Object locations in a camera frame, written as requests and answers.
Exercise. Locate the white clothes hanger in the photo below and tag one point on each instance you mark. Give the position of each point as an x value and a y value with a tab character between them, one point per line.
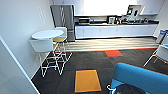
110	88

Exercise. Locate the white wardrobe door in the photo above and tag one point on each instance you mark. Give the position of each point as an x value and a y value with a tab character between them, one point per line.
13	73

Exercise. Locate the black microwave oven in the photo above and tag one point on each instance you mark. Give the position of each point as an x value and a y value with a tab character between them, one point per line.
84	21

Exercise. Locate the white chair with yellow seat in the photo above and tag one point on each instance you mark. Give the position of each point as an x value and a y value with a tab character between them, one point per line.
61	35

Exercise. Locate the stainless steel refrigerator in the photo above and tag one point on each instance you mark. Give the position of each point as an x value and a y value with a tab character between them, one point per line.
63	21

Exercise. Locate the white kitchen counter cabinets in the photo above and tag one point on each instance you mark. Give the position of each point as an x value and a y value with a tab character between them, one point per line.
113	30

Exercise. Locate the black framed picture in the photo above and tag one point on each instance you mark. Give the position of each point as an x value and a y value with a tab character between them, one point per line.
112	20

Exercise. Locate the round white table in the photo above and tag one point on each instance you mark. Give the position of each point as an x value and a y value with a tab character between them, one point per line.
46	34

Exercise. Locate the large bright window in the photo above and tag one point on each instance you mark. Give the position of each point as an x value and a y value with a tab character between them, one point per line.
106	6

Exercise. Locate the large blue sofa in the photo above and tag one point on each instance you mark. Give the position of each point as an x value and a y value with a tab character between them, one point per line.
143	75

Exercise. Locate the white chair with blue seat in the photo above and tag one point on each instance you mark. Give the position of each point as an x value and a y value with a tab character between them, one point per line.
161	53

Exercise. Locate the blue trash bin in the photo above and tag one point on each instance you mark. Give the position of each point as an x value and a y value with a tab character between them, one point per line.
163	36

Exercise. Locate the white wall mounted box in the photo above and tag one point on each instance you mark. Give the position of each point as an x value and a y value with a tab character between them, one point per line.
132	10

